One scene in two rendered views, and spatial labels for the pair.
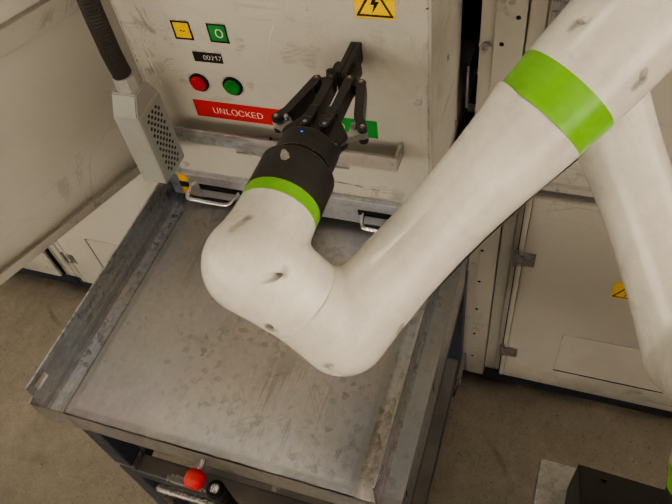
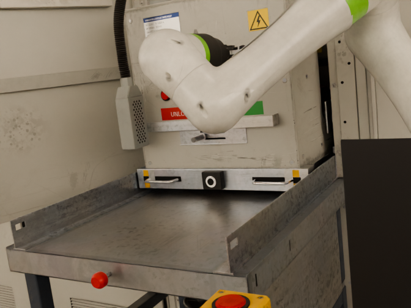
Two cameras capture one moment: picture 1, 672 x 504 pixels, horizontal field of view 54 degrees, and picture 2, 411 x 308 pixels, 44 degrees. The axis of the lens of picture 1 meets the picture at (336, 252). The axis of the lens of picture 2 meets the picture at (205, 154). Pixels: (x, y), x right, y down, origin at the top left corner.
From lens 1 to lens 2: 0.78 m
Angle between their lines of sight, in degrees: 42
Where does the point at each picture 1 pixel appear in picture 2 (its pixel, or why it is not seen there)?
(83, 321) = (59, 214)
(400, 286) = (246, 61)
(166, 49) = not seen: hidden behind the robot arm
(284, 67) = not seen: hidden behind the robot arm
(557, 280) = not seen: outside the picture
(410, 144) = (282, 114)
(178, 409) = (103, 248)
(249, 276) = (162, 38)
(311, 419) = (194, 249)
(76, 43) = (106, 98)
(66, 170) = (78, 168)
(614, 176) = (391, 66)
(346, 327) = (212, 79)
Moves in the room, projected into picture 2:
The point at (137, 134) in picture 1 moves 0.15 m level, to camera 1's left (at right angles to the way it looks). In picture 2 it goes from (125, 110) to (72, 115)
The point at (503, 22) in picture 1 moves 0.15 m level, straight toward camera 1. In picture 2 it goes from (340, 68) to (331, 71)
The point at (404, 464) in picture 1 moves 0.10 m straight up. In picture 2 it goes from (257, 261) to (251, 209)
